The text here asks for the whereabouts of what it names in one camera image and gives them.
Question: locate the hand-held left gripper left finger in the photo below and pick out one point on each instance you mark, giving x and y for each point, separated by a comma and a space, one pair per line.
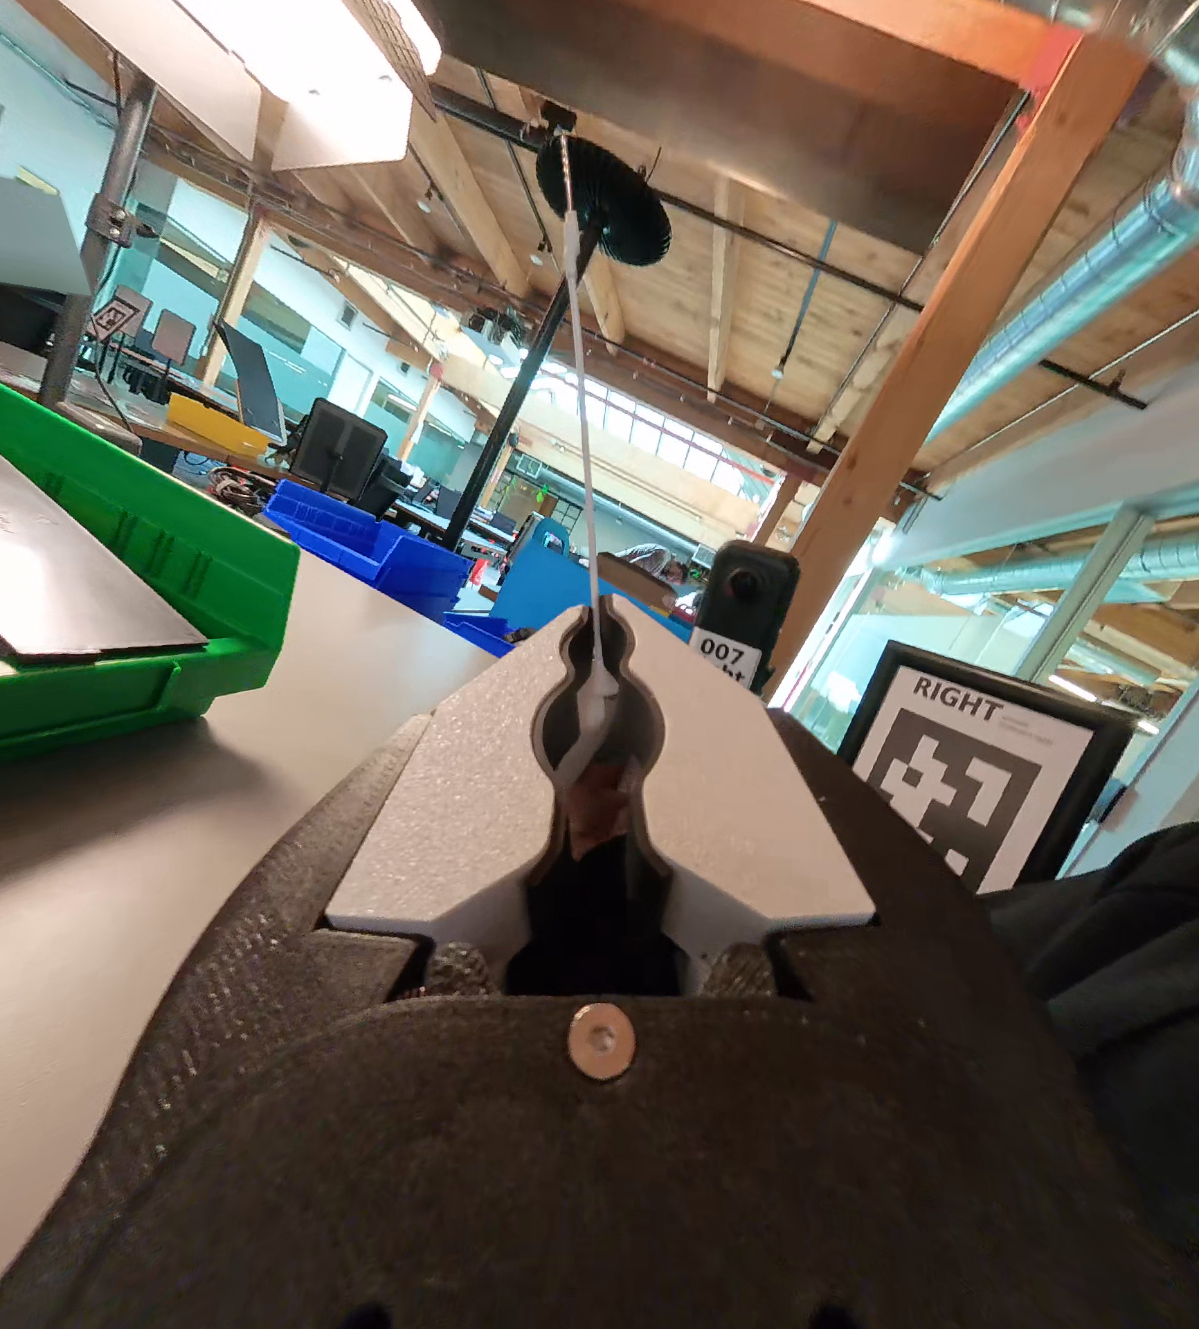
443, 828

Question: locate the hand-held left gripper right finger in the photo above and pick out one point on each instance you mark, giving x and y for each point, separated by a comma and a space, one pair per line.
755, 828

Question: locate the white plastic stick tool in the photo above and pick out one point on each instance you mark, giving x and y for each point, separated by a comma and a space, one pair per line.
594, 717

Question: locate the green plastic bin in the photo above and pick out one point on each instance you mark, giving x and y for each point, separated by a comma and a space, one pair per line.
143, 540

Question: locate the person's right forearm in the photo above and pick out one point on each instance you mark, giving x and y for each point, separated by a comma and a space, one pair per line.
1152, 984

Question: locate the person's right hand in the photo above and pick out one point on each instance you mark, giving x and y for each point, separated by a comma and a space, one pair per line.
597, 810

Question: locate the cardboard box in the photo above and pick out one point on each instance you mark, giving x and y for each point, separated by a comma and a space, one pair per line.
636, 576

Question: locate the blue plastic tote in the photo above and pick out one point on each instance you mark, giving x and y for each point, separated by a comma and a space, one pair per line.
546, 582

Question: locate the black framed marker sign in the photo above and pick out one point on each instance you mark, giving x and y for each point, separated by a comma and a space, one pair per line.
973, 778

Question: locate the black floor lamp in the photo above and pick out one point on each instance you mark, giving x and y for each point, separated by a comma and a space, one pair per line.
519, 393

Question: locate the black office chair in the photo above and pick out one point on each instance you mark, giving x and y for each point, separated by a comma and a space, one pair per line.
389, 481

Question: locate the black computer monitor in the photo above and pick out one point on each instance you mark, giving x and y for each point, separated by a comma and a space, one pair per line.
340, 446

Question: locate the yellow plastic bin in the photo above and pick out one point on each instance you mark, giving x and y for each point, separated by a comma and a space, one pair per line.
215, 419

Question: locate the black flat sheet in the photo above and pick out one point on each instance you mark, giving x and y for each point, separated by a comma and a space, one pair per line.
40, 559

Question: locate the black board on easel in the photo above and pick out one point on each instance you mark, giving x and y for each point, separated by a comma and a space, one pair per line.
764, 105

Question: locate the tilted black board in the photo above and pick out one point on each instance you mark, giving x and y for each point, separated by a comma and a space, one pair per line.
257, 377

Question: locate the grey metal light pole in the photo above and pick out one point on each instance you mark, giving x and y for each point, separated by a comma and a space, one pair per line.
96, 237

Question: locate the white lit softbox lamp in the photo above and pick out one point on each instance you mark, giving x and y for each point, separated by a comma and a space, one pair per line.
277, 73

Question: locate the white flat board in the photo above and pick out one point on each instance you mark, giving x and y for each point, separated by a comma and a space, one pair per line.
14, 228

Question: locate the slim wooden post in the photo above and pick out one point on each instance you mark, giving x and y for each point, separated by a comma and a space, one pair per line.
776, 507

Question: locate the wooden support post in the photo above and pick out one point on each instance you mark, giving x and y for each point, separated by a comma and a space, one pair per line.
953, 343

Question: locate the slim silver duct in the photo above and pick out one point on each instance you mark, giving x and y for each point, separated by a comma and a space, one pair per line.
1160, 555

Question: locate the silver spiral duct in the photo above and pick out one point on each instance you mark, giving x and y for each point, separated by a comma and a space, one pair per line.
1130, 262

